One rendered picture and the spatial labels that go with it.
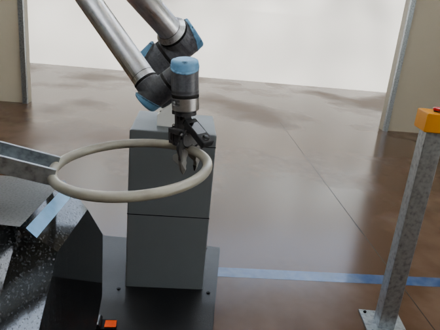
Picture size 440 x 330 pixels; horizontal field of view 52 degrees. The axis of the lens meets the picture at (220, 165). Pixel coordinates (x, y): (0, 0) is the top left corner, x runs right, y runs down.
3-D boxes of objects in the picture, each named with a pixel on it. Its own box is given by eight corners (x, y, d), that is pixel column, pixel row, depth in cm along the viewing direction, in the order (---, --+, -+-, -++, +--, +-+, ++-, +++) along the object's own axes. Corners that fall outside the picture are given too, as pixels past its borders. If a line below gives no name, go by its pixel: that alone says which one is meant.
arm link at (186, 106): (204, 97, 149) (181, 101, 142) (204, 111, 150) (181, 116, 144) (187, 93, 155) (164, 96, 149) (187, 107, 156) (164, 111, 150)
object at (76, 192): (35, 213, 111) (33, 202, 110) (56, 151, 156) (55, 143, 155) (229, 194, 121) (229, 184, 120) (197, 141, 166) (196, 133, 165)
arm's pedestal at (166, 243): (126, 244, 276) (130, 107, 249) (209, 249, 281) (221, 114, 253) (113, 294, 229) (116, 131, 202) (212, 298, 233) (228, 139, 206)
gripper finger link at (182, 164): (175, 170, 158) (178, 144, 156) (185, 175, 154) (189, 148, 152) (167, 170, 156) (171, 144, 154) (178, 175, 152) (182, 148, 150)
